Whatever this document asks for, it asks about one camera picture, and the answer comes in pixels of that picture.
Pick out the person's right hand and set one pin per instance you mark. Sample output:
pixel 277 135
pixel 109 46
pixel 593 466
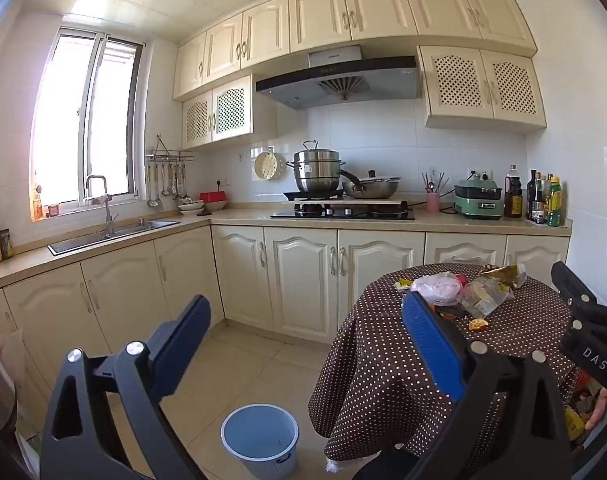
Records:
pixel 597 410

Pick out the small windowsill bottle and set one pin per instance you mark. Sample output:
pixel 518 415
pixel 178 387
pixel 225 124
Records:
pixel 37 205

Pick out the green electric cooker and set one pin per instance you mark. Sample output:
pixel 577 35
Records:
pixel 478 207

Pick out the cream wall cabinets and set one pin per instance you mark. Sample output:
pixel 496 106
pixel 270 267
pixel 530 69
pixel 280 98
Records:
pixel 373 5

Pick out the pink utensil holder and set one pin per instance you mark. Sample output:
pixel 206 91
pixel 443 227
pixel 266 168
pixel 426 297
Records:
pixel 432 203

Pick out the black gas stove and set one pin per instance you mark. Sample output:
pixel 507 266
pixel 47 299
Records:
pixel 333 215

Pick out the steel sink faucet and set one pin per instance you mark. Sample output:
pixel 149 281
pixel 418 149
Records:
pixel 108 210

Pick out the gold snack bag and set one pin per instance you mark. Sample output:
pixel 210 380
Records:
pixel 508 275

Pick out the cream round steamer plate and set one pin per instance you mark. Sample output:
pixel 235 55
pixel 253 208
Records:
pixel 268 166

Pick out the small windowsill jar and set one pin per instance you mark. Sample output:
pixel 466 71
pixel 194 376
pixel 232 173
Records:
pixel 52 210

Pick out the stack of white bowls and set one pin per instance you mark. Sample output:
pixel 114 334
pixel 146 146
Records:
pixel 191 207

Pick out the red container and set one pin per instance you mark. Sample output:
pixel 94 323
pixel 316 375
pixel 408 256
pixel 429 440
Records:
pixel 213 196

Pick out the kitchen window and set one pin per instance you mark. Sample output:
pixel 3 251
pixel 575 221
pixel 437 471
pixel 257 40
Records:
pixel 63 110

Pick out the cream lattice door cabinet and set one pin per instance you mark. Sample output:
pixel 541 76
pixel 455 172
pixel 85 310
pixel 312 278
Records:
pixel 228 107
pixel 463 80

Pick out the hanging kitchen utensils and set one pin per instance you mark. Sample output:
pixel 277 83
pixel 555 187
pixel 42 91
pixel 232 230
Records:
pixel 153 195

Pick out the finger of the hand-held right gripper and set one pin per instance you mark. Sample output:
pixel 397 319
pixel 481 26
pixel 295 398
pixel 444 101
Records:
pixel 568 280

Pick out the dark brown snack wrapper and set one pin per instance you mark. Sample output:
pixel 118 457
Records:
pixel 451 312

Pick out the bundle of chopsticks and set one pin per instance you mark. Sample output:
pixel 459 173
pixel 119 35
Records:
pixel 432 185

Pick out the small dark package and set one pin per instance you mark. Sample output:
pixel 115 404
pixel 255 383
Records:
pixel 5 245

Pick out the stainless steel sink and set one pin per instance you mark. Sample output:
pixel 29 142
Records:
pixel 98 237

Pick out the grey range hood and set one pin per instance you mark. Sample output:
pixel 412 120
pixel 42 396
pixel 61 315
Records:
pixel 383 80

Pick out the cluster of condiment bottles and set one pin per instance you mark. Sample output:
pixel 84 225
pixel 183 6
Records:
pixel 553 210

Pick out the white plastic item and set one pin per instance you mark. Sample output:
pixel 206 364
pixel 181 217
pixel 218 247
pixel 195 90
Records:
pixel 338 464

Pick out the steel wok with lid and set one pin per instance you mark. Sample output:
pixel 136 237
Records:
pixel 378 187

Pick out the large dark sauce bottle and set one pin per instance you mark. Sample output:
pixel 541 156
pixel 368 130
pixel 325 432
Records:
pixel 513 200

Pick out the stainless steel steamer pot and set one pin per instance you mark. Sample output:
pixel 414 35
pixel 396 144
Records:
pixel 316 172

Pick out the blue plastic bucket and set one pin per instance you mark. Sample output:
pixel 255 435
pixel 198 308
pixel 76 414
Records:
pixel 261 440

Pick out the metal wall utensil rack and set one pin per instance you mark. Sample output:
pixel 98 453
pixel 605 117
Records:
pixel 168 155

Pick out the brown polka-dot tablecloth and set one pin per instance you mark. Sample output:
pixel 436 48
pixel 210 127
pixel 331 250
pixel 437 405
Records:
pixel 383 360

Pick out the white pink plastic bag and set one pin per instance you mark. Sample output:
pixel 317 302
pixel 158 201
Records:
pixel 436 287

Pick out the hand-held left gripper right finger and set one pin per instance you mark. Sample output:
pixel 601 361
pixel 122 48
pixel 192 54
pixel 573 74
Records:
pixel 433 345

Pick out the whitish plastic packet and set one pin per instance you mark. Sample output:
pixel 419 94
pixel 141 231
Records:
pixel 486 297

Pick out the orange wrapper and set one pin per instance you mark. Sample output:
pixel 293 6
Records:
pixel 477 324

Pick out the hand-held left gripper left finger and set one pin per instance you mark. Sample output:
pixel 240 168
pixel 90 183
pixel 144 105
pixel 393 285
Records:
pixel 183 330

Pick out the small yellow wrapper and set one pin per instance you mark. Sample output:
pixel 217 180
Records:
pixel 401 285

